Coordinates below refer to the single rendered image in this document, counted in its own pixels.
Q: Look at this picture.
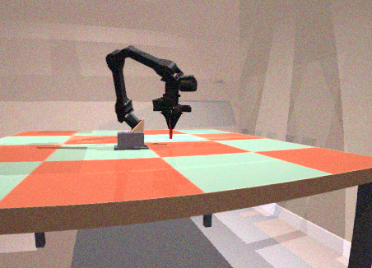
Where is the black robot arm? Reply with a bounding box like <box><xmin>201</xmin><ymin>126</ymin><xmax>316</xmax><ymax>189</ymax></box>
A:
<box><xmin>105</xmin><ymin>45</ymin><xmax>198</xmax><ymax>130</ymax></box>

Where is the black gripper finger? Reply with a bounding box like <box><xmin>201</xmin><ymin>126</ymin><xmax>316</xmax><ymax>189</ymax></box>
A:
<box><xmin>168</xmin><ymin>113</ymin><xmax>183</xmax><ymax>129</ymax></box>
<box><xmin>162</xmin><ymin>113</ymin><xmax>170</xmax><ymax>129</ymax></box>

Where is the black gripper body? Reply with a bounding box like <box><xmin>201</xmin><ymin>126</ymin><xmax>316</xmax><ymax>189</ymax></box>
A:
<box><xmin>153</xmin><ymin>91</ymin><xmax>192</xmax><ymax>113</ymax></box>

